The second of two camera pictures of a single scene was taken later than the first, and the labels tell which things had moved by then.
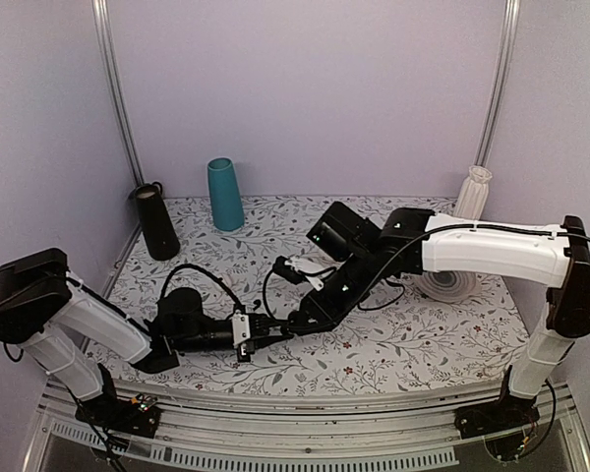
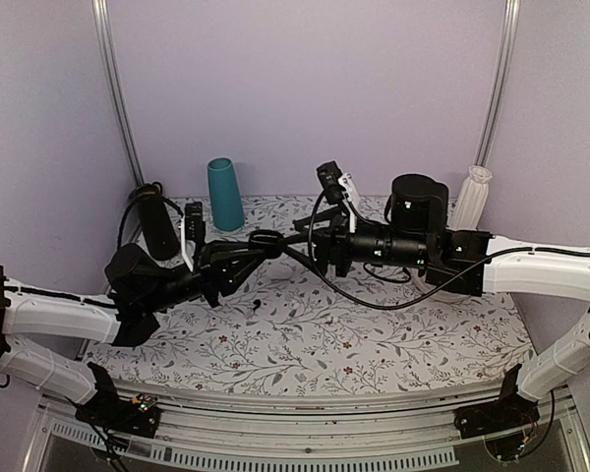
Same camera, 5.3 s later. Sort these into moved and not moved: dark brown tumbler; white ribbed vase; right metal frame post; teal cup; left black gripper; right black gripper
Moved: left black gripper; right black gripper
Not moved: dark brown tumbler; teal cup; white ribbed vase; right metal frame post
